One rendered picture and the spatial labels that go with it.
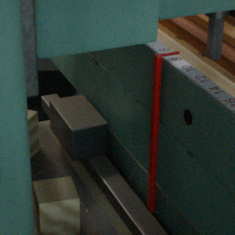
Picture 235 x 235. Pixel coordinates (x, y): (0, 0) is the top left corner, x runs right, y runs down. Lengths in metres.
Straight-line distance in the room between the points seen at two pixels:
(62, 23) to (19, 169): 0.09
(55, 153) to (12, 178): 0.31
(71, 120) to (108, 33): 0.25
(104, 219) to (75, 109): 0.13
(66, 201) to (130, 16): 0.20
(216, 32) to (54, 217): 0.20
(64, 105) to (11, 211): 0.30
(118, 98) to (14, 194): 0.25
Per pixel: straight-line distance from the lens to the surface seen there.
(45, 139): 0.70
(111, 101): 0.61
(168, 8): 0.44
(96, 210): 0.59
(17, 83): 0.34
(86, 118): 0.63
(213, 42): 0.51
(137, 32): 0.40
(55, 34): 0.38
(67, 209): 0.54
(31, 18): 0.36
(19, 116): 0.34
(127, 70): 0.56
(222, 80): 0.48
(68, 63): 0.72
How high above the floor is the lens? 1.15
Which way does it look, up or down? 28 degrees down
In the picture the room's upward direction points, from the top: 1 degrees clockwise
